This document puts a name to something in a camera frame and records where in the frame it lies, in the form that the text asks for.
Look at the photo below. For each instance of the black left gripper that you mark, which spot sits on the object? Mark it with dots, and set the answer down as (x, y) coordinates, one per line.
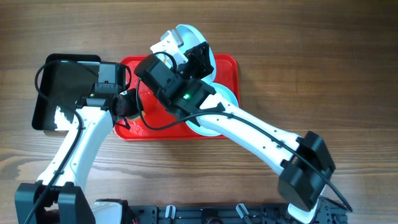
(132, 94)

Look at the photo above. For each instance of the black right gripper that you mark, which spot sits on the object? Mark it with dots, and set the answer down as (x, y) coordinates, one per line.
(202, 61)

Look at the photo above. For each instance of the white plate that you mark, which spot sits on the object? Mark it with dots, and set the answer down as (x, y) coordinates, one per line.
(191, 37)
(226, 93)

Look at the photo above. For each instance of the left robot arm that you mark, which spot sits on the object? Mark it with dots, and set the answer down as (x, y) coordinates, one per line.
(58, 194)

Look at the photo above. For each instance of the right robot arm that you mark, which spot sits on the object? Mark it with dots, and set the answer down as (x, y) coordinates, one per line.
(303, 164)

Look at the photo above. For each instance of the red serving tray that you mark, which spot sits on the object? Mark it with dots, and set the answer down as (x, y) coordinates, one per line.
(227, 74)

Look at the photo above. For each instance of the black water tray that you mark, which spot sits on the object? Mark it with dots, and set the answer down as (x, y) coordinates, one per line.
(65, 81)

